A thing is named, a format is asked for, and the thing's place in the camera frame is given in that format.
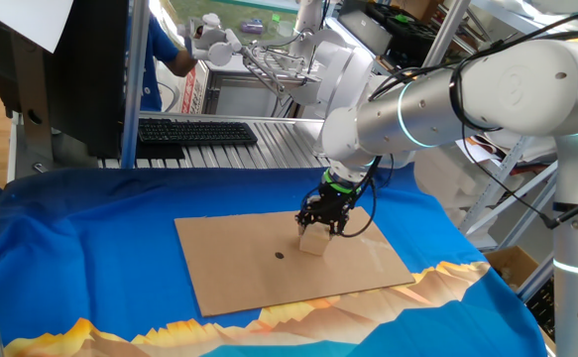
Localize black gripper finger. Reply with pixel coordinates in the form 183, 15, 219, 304
294, 196, 319, 237
328, 210, 352, 237

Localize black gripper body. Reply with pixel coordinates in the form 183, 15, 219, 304
312, 183, 355, 219

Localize small wooden block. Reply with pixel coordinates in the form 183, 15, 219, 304
297, 223, 333, 257

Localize bare person forearm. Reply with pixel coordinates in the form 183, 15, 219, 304
162, 48, 198, 78

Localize gloved person hand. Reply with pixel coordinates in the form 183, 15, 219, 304
182, 22, 228, 60

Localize clear tape patch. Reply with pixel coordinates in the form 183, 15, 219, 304
360, 235, 394, 274

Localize brown cardboard sheet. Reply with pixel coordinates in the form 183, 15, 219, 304
173, 206, 416, 318

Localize white foam pieces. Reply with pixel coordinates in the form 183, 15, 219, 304
411, 146, 498, 224

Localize white haptic device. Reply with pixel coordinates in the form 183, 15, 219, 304
176, 12, 377, 150

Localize black keyboard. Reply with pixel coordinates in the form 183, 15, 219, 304
137, 117, 260, 148

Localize white metal shelf rack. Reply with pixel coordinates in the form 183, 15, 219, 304
436, 0, 578, 252

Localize black mouse pad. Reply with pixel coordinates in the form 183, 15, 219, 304
134, 141, 186, 161

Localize white carton red print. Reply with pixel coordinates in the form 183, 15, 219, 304
172, 66, 210, 116

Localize open cardboard box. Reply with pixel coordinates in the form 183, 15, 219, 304
484, 245, 557, 298

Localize grey metal case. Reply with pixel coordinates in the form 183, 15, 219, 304
337, 9, 394, 56

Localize black tray green parts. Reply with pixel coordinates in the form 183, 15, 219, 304
365, 0, 441, 68

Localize stacked paper sheets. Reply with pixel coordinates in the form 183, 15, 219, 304
454, 133, 560, 165

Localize blue mountain print cloth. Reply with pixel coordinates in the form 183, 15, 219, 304
0, 166, 550, 357

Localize person in blue shirt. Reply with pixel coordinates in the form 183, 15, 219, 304
127, 12, 180, 113

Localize black plastic crate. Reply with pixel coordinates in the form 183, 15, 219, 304
524, 277, 557, 343

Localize black monitor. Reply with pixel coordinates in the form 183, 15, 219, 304
0, 0, 131, 160

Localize grey monitor stand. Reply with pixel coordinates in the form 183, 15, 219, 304
6, 29, 101, 180

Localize white paper sheet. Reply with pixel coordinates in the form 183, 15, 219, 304
0, 0, 75, 55

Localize green flange ring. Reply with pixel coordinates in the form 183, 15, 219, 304
321, 168, 363, 195

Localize aluminium workbench frame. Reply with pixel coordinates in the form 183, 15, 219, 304
203, 63, 384, 120

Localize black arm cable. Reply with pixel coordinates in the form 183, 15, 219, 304
337, 7, 578, 239

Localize silver frame pole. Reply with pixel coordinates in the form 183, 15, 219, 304
416, 0, 474, 73
515, 252, 557, 304

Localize silver aluminium post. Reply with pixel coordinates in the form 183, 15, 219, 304
119, 0, 152, 170

